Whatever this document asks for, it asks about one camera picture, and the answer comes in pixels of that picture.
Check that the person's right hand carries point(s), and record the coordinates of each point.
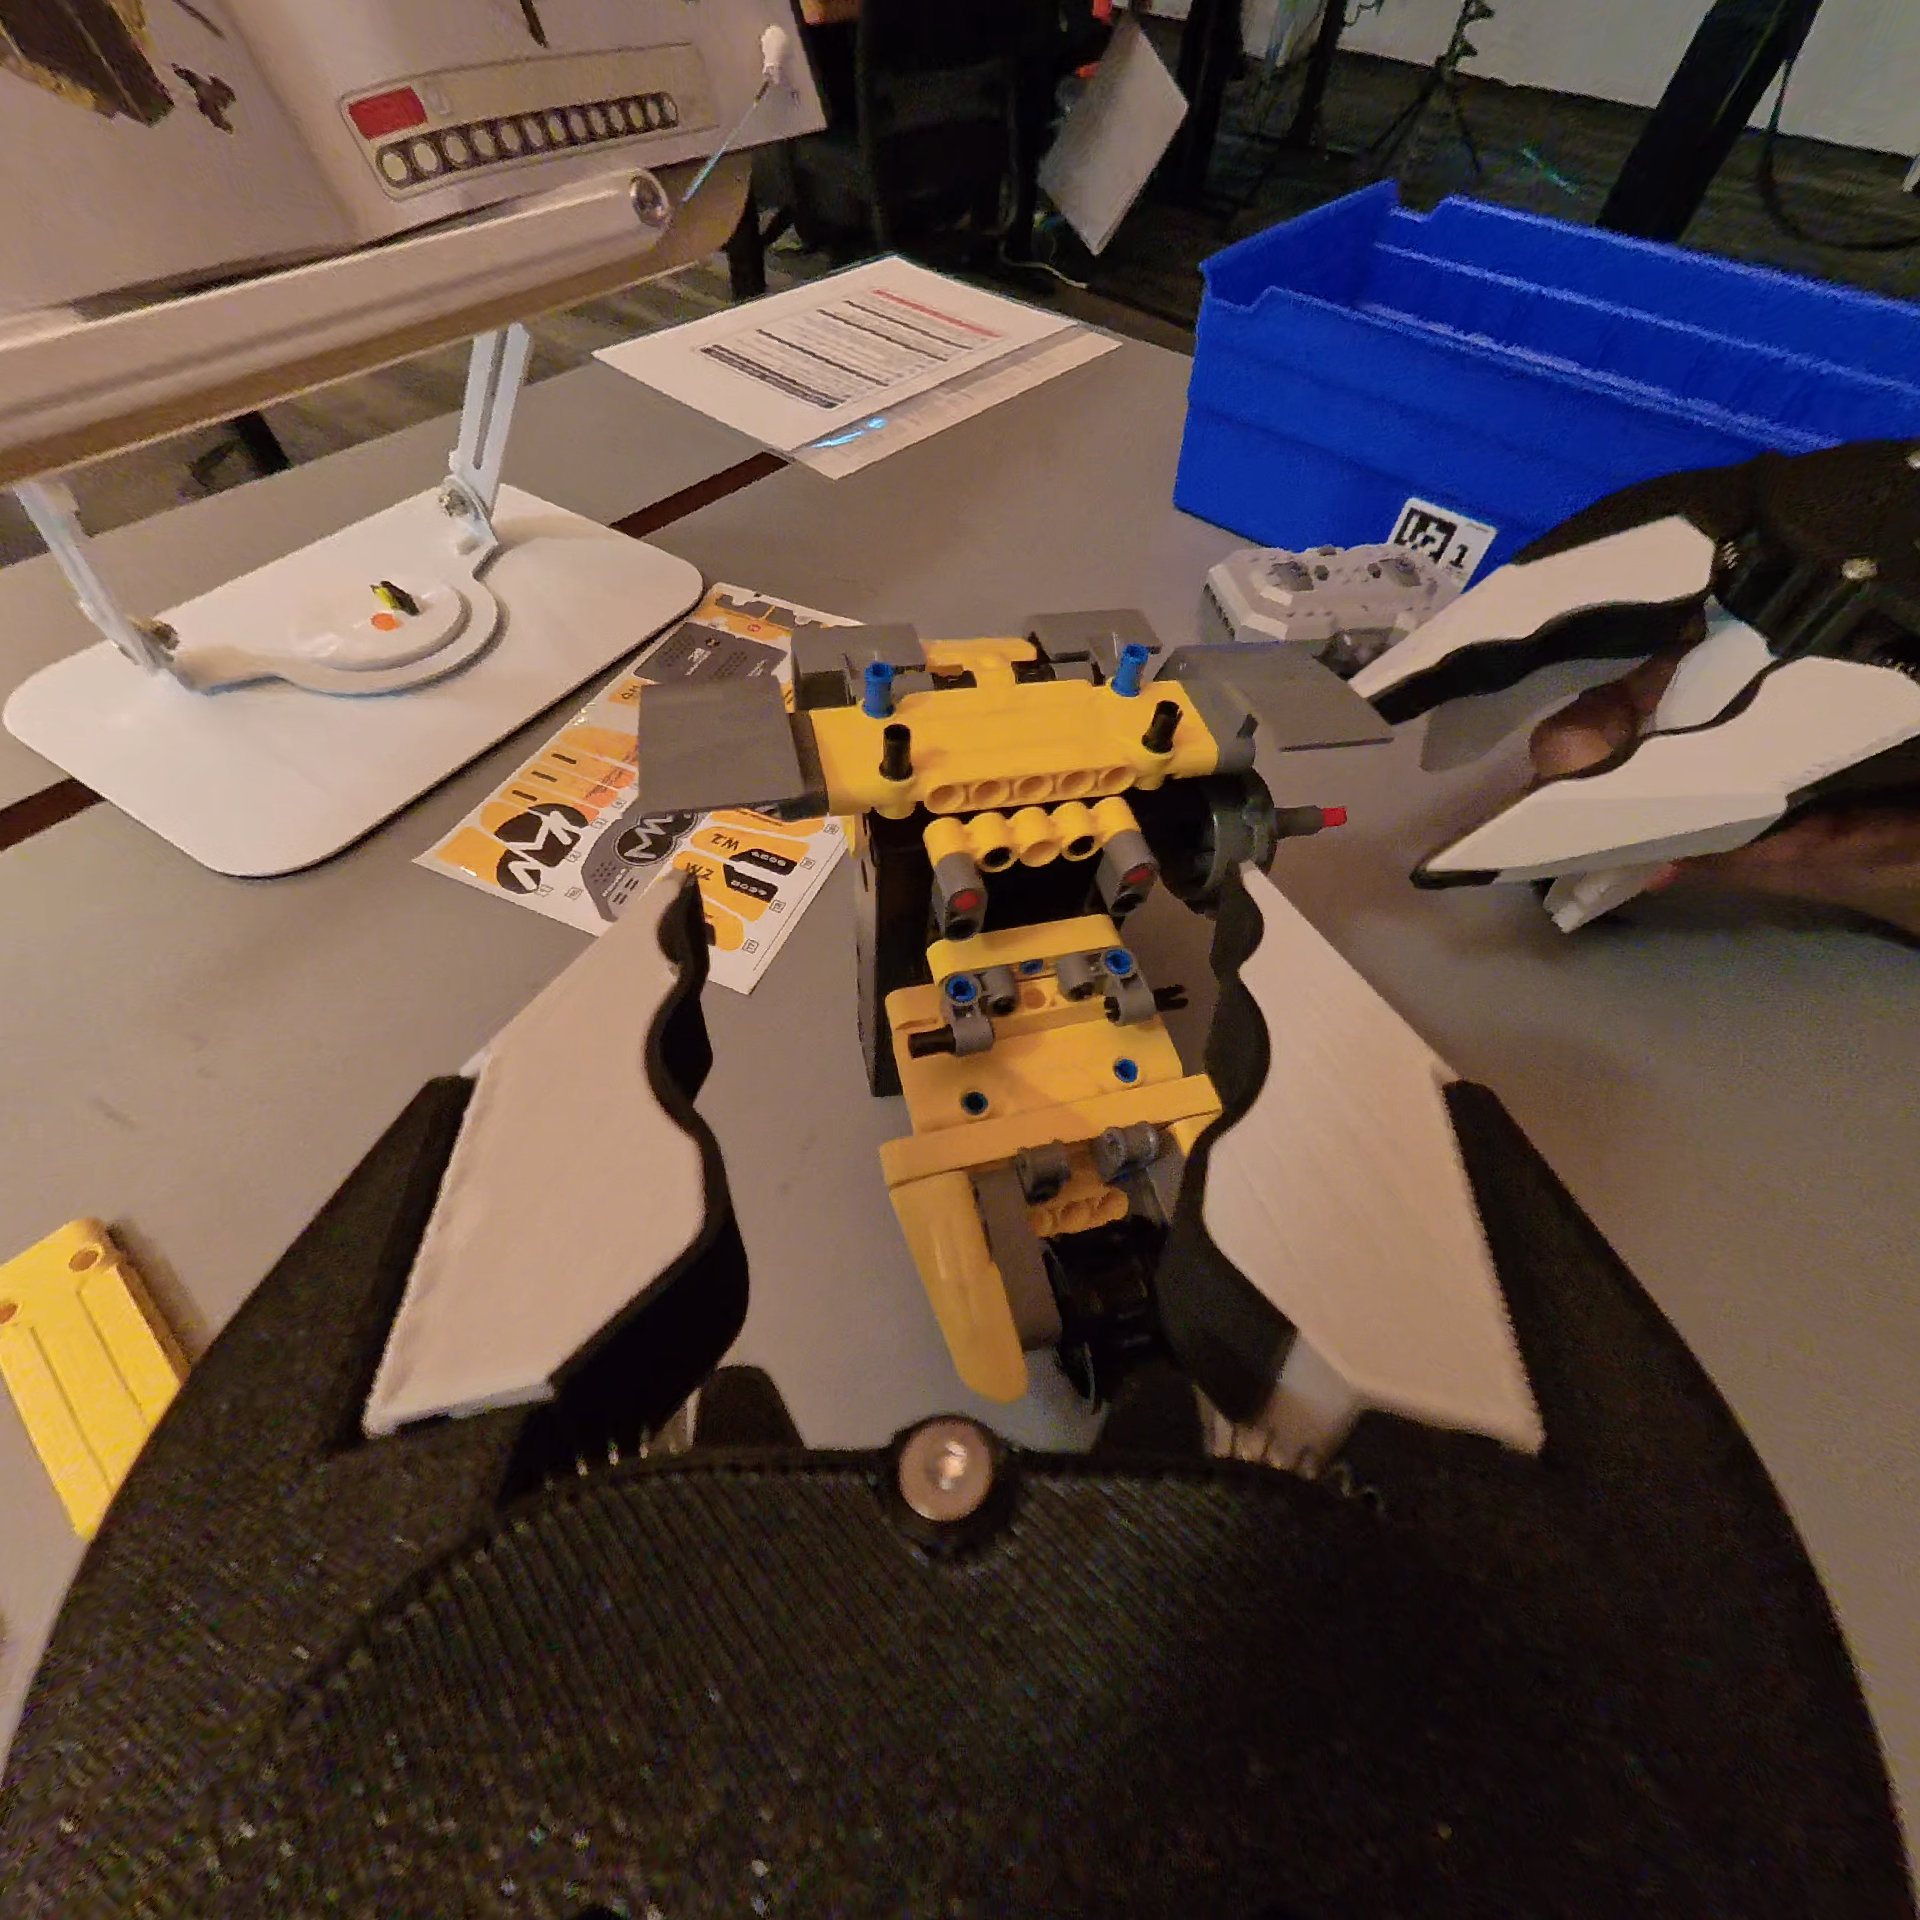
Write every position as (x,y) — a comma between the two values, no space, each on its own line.
(1604,736)

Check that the black office chair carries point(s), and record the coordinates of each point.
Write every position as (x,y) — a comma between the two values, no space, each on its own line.
(931,124)

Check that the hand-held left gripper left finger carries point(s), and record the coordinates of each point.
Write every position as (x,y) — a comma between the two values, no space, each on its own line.
(553,1199)

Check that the large blue plastic bin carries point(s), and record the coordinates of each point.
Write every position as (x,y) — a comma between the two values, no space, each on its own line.
(1350,405)

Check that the open instruction booklet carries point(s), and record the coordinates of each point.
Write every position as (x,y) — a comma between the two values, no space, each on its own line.
(226,164)

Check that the printed paper sheet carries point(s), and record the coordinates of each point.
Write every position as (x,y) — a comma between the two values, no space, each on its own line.
(931,384)

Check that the white printed tag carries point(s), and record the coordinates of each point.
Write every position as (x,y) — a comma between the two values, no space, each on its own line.
(1428,530)

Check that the grey toy gear wheel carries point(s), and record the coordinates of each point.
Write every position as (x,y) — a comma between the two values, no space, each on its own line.
(1241,840)

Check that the yellow toy panel piece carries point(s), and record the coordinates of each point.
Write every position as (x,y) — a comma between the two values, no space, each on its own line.
(75,1363)

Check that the yellow toy brick vehicle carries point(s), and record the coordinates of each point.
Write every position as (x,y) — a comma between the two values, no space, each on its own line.
(1018,743)

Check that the grey toy axle red tip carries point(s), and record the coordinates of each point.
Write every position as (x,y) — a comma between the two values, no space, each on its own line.
(1321,820)

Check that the yellow grey sticker sheet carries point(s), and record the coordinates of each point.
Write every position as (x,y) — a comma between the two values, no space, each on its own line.
(523,840)

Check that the white book stand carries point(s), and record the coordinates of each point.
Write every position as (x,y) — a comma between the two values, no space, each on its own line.
(307,781)

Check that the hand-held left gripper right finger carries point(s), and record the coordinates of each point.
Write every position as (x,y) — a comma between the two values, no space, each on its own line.
(1350,1199)

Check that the light grey toy battery box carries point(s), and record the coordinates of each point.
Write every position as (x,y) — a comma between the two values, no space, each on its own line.
(1306,591)

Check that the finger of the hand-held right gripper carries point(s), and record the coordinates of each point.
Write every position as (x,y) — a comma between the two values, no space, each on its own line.
(1593,583)
(1679,796)

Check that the hanging white paper sheet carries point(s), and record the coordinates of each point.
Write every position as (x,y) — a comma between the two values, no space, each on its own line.
(1110,135)

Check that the wooden table black frame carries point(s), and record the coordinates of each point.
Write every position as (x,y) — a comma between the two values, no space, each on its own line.
(1697,124)

